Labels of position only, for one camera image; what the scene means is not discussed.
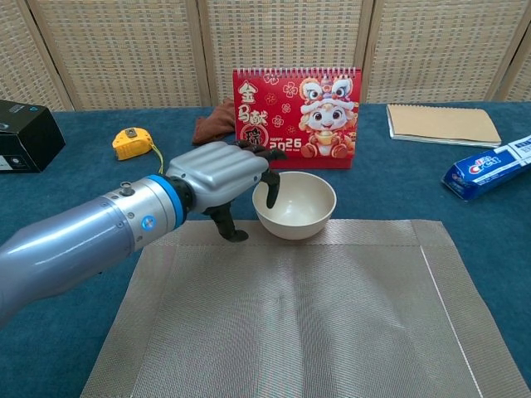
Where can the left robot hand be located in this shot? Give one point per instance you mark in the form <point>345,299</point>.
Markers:
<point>215,174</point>

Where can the white small bowl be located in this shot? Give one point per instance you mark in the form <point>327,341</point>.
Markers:
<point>303,207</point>

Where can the brown woven placemat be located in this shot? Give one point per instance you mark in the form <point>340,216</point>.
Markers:
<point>311,323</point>

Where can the brown crumpled cloth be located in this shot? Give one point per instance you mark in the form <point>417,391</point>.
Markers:
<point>211,126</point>

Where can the yellow tape measure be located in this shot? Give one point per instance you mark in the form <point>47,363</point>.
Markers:
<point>130,143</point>

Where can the red desk calendar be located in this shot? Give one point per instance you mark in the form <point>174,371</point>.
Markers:
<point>290,103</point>

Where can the woven bamboo folding screen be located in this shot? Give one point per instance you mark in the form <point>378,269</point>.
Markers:
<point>290,33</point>

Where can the black cardboard box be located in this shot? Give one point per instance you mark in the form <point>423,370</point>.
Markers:
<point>33,137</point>

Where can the kraft spiral notebook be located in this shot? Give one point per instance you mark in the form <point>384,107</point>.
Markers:
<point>439,122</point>

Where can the blue toothpaste box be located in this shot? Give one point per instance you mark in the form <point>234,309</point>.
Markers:
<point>477,170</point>

